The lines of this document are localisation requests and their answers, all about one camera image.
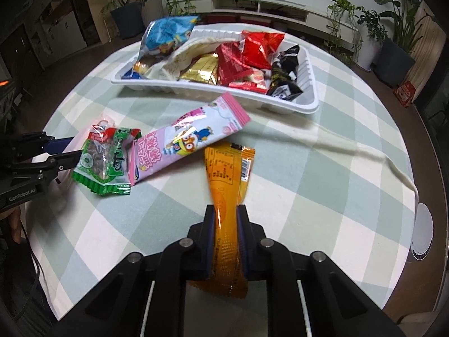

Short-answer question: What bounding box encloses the light blue snack packet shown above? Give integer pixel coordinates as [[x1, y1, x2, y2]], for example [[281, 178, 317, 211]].
[[135, 15, 201, 64]]

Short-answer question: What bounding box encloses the white plant pot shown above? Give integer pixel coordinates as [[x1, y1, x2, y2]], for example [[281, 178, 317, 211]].
[[358, 38, 383, 71]]

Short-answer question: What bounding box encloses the green snack packet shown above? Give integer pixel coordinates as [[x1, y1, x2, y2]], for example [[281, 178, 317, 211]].
[[71, 124, 143, 196]]

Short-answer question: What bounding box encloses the dark grey square plant pot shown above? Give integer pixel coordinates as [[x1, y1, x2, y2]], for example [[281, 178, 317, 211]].
[[372, 38, 416, 88]]

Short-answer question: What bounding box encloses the gold snack packet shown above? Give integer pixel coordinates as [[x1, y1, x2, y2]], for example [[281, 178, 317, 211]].
[[179, 53, 220, 84]]

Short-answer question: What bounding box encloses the white plastic tray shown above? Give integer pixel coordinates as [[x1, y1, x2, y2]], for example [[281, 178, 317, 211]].
[[110, 23, 320, 115]]

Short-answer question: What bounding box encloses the white round appliance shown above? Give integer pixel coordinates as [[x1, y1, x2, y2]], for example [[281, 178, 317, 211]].
[[410, 203, 434, 261]]

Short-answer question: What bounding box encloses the person's left hand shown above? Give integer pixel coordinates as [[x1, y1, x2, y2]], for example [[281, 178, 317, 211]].
[[9, 207, 25, 245]]

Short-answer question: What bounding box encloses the round table checked cloth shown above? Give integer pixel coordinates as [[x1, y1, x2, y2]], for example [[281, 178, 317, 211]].
[[42, 24, 420, 324]]

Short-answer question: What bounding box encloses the blue yellow snack packet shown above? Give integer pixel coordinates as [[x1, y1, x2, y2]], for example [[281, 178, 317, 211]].
[[121, 61, 148, 79]]

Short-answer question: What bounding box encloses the tall broad-leaf houseplant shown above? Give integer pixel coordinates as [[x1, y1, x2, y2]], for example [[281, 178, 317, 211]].
[[368, 0, 423, 44]]

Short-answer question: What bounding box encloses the beige plant pot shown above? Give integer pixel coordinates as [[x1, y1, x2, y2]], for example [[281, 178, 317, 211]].
[[142, 0, 165, 27]]

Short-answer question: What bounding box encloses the small pink red snack packet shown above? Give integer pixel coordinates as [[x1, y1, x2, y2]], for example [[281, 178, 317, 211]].
[[228, 68, 267, 95]]

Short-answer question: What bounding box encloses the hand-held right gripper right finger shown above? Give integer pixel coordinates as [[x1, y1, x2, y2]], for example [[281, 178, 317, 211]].
[[236, 204, 404, 337]]

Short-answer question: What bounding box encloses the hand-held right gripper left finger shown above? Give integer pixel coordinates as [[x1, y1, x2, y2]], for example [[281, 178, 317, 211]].
[[56, 204, 216, 337]]

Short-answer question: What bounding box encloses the red paper bag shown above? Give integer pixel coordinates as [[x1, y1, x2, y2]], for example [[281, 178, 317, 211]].
[[393, 81, 418, 108]]

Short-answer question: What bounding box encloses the red storage box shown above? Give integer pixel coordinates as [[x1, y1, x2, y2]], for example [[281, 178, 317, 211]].
[[205, 13, 242, 25], [243, 15, 272, 27]]

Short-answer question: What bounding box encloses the black cable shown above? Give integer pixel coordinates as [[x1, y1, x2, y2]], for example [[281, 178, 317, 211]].
[[21, 225, 58, 324]]

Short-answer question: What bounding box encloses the hanging pothos plant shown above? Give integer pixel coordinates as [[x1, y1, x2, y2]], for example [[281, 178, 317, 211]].
[[324, 0, 362, 65]]

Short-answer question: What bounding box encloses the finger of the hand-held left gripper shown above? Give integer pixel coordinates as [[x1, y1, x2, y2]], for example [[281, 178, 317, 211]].
[[35, 131, 76, 156], [38, 149, 84, 173]]

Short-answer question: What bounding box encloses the cream white snack packet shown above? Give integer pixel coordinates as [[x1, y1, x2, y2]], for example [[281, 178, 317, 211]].
[[159, 37, 242, 81]]

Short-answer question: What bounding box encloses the black snack packet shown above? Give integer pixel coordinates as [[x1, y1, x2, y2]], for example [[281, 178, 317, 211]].
[[267, 44, 304, 102]]

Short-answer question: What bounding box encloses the white wall cabinet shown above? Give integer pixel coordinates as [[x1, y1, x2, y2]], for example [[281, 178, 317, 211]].
[[24, 0, 88, 60]]

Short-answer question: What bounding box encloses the dark grey round plant pot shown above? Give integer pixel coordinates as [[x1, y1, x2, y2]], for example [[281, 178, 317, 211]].
[[110, 2, 146, 40]]

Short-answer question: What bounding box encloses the white television console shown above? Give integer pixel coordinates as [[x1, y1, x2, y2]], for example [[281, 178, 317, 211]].
[[194, 0, 362, 31]]

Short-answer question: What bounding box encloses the small leafy houseplant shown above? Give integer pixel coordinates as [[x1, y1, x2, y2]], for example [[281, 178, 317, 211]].
[[354, 7, 388, 43]]

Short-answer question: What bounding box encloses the orange snack packet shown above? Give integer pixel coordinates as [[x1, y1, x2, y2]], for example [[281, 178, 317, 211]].
[[187, 142, 256, 300]]

